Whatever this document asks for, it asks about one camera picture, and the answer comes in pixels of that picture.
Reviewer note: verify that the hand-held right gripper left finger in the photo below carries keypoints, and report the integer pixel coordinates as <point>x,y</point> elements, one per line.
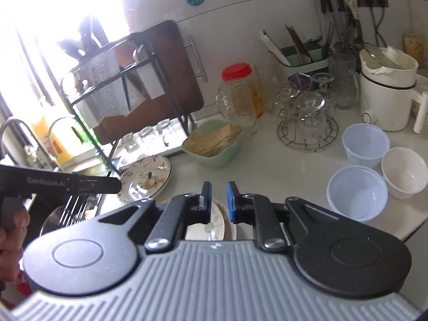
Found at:
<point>207,202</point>

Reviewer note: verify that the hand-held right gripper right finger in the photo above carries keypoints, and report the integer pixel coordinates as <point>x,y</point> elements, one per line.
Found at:
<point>231,204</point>

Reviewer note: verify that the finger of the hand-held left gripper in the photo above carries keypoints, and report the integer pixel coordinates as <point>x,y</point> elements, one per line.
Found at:
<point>107,185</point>

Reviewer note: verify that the white plate with tan pattern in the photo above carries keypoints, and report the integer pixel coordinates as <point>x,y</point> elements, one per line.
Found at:
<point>219,228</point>

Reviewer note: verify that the floral ceramic plate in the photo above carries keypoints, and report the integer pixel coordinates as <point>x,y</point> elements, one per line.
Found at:
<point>147,177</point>

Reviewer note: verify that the translucent plastic bowl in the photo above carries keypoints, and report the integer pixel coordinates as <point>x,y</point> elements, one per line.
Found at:
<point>365,143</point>
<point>357,194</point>

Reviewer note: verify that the person's left hand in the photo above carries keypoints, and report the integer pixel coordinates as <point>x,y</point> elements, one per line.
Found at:
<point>10,254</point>

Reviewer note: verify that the orange dish soap bottle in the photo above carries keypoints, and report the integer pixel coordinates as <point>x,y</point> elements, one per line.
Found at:
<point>50,140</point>

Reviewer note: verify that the green plastic basket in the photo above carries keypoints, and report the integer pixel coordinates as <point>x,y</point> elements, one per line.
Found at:
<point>227,155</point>

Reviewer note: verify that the small glass jar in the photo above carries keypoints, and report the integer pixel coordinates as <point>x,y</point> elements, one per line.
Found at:
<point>129,142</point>
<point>147,136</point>
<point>165,129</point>

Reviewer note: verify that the chrome faucet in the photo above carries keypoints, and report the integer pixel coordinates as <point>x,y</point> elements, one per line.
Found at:
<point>8,125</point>
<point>55,127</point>

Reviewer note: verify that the bundle of wooden sticks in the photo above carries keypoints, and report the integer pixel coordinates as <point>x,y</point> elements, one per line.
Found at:
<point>214,138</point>

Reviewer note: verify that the large textured glass tumbler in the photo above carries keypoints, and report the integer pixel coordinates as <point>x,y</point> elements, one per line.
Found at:
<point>234,107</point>

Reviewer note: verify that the black metal dish rack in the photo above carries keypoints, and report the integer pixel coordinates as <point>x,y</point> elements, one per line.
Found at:
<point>100,88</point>

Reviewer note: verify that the clear glass cup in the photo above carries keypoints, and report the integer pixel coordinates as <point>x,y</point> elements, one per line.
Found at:
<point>312,125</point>
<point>284,102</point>
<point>311,102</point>

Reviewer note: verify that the white textured cloth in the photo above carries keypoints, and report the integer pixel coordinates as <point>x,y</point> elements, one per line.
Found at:
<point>103,70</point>

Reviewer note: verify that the red-lid plastic jar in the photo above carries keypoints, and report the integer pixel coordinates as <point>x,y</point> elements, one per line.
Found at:
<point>237,72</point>

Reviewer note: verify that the brown cutting board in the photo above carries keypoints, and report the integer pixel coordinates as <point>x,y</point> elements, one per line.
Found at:
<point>177,73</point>

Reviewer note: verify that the tall textured glass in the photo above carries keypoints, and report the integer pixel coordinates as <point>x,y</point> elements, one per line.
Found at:
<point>266,75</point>

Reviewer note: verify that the purple glass cup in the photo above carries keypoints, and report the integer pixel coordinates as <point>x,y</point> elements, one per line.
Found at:
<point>298,82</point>

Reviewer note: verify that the dark kitchen utensils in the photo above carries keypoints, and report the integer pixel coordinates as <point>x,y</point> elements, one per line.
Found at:
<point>85,38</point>

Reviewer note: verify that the green utensil holder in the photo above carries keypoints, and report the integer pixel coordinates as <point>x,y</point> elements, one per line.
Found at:
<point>302,70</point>

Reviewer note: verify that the white plastic spatula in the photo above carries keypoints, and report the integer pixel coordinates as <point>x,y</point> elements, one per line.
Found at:
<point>272,48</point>

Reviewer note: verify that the textured glass pitcher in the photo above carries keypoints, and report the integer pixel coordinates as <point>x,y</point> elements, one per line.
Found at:
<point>344,80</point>

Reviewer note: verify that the dark wooden chopsticks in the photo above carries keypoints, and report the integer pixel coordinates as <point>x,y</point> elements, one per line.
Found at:
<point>296,41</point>

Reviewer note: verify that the white ceramic bowl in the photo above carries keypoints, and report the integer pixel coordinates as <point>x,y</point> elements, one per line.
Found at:
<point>406,174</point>

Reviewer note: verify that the white electric kettle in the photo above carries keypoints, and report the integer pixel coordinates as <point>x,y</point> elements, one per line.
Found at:
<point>384,103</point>

